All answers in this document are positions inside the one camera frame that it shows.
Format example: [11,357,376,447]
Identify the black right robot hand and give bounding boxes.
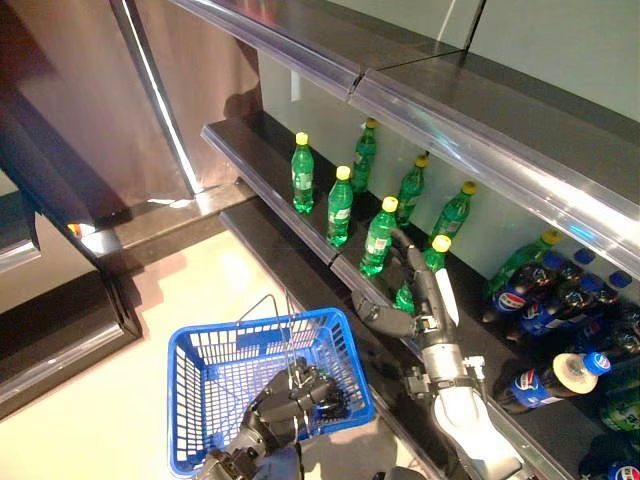
[351,228,460,346]

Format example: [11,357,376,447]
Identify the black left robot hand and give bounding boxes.
[249,359,351,444]

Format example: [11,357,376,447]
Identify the green soda bottle yellow cap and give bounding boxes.
[482,228,564,301]
[395,153,430,229]
[326,165,355,249]
[351,117,380,195]
[358,195,400,279]
[429,180,478,241]
[393,233,454,316]
[290,131,316,215]

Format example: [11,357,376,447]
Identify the metal wire basket handle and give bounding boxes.
[282,288,309,386]
[233,292,291,327]

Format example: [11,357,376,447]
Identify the blue plastic shopping basket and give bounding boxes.
[167,306,376,479]

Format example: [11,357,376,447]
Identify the dark cola bottle blue label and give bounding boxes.
[569,269,635,357]
[517,273,619,340]
[578,447,640,480]
[482,251,566,325]
[559,247,597,281]

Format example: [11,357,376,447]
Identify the dark base shelf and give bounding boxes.
[219,197,466,480]

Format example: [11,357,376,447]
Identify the cola bottle with white collar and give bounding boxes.
[494,351,613,415]

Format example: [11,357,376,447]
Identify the dark metal store shelf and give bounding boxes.
[348,69,640,282]

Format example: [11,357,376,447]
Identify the green soda can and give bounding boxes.
[597,384,640,434]

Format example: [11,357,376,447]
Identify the dark neighbouring shelf unit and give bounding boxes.
[0,89,144,421]

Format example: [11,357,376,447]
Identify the dark pillar with chrome strip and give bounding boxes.
[109,0,201,196]

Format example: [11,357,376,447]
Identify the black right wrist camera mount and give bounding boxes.
[404,367,437,401]

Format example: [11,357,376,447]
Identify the clear plastic price rail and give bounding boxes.
[168,0,363,99]
[329,254,574,480]
[200,124,342,267]

